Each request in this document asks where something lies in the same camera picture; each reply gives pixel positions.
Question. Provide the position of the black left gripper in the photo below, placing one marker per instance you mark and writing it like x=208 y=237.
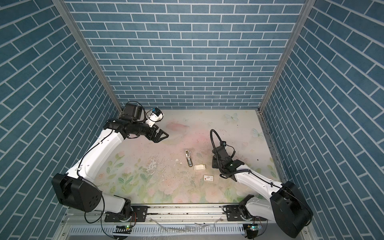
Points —
x=151 y=136

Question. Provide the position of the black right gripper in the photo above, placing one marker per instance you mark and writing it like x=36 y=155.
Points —
x=214 y=162

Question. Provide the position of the beige stapler base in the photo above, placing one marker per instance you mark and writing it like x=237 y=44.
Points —
x=188 y=157

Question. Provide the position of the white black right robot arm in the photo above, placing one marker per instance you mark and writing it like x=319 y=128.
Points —
x=287 y=206

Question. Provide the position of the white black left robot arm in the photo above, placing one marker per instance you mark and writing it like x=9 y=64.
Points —
x=76 y=188

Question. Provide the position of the white staple box sleeve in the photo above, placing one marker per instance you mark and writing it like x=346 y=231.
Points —
x=208 y=178

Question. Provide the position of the open staple box tray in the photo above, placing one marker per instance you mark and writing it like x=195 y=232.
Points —
x=199 y=167

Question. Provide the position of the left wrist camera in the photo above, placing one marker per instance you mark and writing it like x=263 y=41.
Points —
x=156 y=115

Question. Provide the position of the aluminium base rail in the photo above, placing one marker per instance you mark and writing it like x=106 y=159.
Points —
x=168 y=222

